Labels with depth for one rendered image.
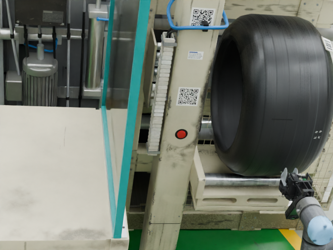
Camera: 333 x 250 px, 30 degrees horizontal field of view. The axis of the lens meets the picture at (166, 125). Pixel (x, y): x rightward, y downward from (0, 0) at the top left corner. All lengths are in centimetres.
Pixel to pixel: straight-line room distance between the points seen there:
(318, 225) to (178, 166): 63
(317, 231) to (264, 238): 156
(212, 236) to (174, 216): 93
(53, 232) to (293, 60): 97
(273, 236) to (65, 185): 201
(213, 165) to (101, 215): 103
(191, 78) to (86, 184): 62
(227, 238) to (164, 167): 117
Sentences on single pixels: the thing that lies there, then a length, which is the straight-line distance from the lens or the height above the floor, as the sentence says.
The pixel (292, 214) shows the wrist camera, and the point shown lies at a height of 98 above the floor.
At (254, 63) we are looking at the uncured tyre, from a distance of 202.
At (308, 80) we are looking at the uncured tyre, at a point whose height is 138.
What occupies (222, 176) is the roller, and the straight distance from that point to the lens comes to 227.
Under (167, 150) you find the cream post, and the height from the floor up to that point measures 99.
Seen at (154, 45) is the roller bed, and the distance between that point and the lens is 244.
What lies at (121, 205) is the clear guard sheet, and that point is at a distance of 142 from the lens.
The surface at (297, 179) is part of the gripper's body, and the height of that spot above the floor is 111.
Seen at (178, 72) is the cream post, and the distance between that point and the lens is 205.
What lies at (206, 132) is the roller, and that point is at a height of 92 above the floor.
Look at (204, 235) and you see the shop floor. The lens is 336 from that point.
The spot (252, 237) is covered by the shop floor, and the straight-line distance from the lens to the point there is 342.
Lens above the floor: 234
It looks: 35 degrees down
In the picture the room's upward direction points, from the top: 9 degrees clockwise
